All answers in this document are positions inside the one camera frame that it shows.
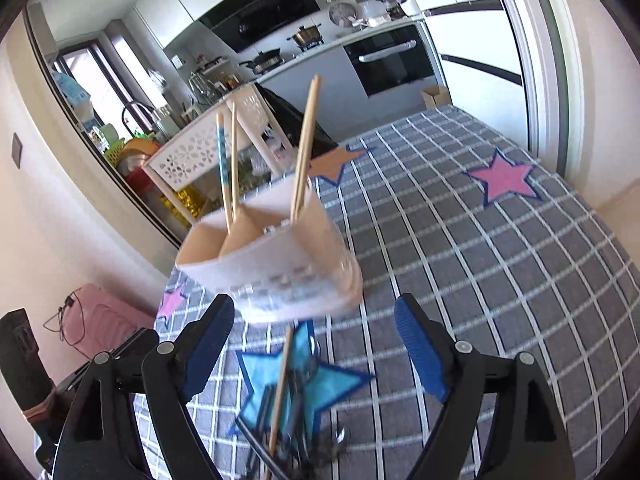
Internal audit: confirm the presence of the black handled steel spoon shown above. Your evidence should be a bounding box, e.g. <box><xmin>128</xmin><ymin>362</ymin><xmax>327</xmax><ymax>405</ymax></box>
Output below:
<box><xmin>235</xmin><ymin>370</ymin><xmax>349</xmax><ymax>479</ymax></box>

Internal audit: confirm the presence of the blue patterned chopstick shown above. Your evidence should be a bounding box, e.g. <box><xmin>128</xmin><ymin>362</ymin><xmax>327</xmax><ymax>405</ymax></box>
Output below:
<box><xmin>216</xmin><ymin>113</ymin><xmax>233</xmax><ymax>232</ymax></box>

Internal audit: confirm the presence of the cardboard box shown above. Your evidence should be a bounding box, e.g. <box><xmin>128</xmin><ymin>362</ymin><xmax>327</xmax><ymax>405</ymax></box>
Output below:
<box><xmin>421</xmin><ymin>84</ymin><xmax>451</xmax><ymax>110</ymax></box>

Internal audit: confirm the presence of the beige plastic utensil holder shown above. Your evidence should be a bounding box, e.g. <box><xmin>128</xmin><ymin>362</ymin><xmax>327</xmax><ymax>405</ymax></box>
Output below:
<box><xmin>175</xmin><ymin>177</ymin><xmax>362</xmax><ymax>324</ymax></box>

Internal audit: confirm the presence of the black built-in oven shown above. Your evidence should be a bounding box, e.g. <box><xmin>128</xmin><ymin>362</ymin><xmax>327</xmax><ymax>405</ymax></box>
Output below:
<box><xmin>344</xmin><ymin>25</ymin><xmax>435</xmax><ymax>96</ymax></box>

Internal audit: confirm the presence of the black wok pan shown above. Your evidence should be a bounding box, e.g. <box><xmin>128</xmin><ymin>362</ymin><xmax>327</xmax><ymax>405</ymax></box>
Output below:
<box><xmin>239</xmin><ymin>48</ymin><xmax>283</xmax><ymax>76</ymax></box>

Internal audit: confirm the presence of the copper cooking pot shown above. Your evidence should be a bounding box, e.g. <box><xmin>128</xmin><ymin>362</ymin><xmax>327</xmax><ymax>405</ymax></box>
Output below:
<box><xmin>288</xmin><ymin>25</ymin><xmax>323</xmax><ymax>52</ymax></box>

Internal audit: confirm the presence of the grey checked tablecloth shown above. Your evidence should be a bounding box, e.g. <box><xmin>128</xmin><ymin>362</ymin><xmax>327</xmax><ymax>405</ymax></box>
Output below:
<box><xmin>134</xmin><ymin>104</ymin><xmax>633</xmax><ymax>480</ymax></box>

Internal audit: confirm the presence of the black jacket on chair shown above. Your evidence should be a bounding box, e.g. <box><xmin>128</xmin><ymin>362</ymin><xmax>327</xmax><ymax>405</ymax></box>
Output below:
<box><xmin>255</xmin><ymin>84</ymin><xmax>338</xmax><ymax>158</ymax></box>

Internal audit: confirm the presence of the white refrigerator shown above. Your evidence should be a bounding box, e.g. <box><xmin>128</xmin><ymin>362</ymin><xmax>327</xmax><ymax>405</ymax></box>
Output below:
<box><xmin>411</xmin><ymin>0</ymin><xmax>529</xmax><ymax>148</ymax></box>

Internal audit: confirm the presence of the plain wooden chopstick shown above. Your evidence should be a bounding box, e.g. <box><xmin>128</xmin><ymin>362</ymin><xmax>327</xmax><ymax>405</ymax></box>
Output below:
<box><xmin>230</xmin><ymin>102</ymin><xmax>240</xmax><ymax>221</ymax></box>

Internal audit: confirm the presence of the white perforated plastic chair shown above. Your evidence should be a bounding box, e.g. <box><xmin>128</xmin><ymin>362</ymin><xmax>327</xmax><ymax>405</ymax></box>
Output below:
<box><xmin>142</xmin><ymin>82</ymin><xmax>295</xmax><ymax>224</ymax></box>

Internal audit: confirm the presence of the pink suitcase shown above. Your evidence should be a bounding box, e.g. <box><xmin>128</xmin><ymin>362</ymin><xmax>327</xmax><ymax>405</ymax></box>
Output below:
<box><xmin>60</xmin><ymin>284</ymin><xmax>154</xmax><ymax>359</ymax></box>

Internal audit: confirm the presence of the black range hood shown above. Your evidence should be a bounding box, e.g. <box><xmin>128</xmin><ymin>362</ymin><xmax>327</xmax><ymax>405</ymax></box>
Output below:
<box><xmin>198</xmin><ymin>0</ymin><xmax>320</xmax><ymax>52</ymax></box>

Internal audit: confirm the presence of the wooden chopstick pair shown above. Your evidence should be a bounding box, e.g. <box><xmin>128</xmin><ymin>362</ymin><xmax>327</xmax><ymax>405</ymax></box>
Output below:
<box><xmin>290</xmin><ymin>78</ymin><xmax>317</xmax><ymax>221</ymax></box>
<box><xmin>294</xmin><ymin>74</ymin><xmax>321</xmax><ymax>222</ymax></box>

